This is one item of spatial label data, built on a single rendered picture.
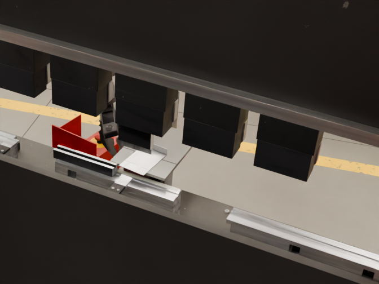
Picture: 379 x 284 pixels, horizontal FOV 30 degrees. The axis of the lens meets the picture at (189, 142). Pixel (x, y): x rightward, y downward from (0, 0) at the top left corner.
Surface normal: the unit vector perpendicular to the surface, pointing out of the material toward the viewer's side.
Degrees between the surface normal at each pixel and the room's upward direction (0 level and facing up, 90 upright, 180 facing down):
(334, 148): 0
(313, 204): 0
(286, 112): 90
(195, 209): 0
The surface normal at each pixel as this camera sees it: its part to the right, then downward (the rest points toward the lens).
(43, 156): 0.08, -0.83
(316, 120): -0.40, 0.48
